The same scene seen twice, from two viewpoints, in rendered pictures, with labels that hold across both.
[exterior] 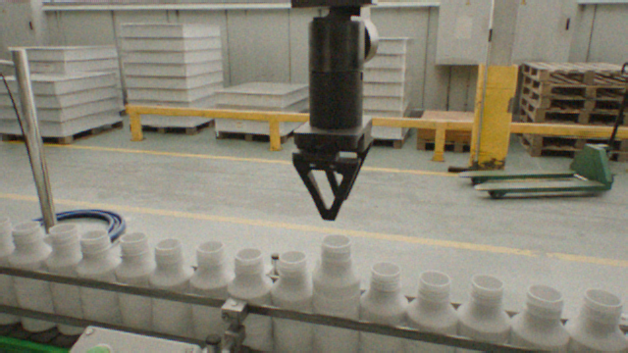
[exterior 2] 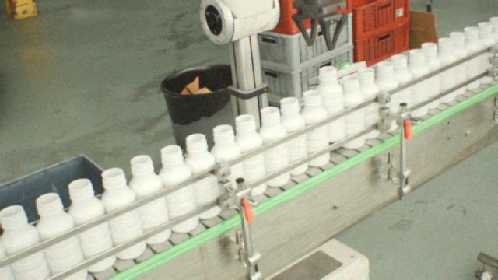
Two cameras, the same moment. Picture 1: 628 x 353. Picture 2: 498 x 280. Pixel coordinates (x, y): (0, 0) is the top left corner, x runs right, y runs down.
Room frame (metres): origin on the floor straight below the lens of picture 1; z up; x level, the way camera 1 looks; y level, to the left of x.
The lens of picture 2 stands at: (1.14, -1.06, 1.62)
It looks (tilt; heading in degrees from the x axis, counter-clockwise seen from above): 25 degrees down; 130
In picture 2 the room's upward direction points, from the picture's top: 6 degrees counter-clockwise
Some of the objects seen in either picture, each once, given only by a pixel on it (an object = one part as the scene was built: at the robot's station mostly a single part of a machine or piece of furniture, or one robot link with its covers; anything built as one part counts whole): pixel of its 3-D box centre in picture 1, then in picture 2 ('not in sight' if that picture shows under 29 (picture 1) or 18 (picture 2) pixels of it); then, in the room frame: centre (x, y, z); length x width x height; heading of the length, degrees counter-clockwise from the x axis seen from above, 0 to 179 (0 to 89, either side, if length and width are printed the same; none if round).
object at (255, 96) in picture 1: (265, 110); not in sight; (6.67, 0.76, 0.33); 1.25 x 1.03 x 0.66; 163
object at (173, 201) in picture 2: not in sight; (177, 189); (0.41, -0.42, 1.08); 0.06 x 0.06 x 0.17
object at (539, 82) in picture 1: (571, 107); not in sight; (5.76, -3.15, 0.51); 1.26 x 1.08 x 1.02; 165
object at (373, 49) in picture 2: not in sight; (362, 40); (-0.87, 2.74, 0.33); 0.61 x 0.41 x 0.22; 78
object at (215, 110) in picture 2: not in sight; (212, 134); (-0.86, 1.00, 0.32); 0.45 x 0.45 x 0.64
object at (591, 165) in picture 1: (549, 127); not in sight; (4.15, -2.11, 0.58); 1.45 x 0.54 x 1.16; 95
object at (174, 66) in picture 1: (177, 76); not in sight; (7.15, 2.13, 0.76); 1.25 x 1.03 x 1.52; 167
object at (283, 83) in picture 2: not in sight; (302, 68); (-0.96, 2.04, 0.33); 0.61 x 0.41 x 0.22; 81
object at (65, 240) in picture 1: (72, 278); (444, 70); (0.62, 0.37, 1.08); 0.06 x 0.06 x 0.17
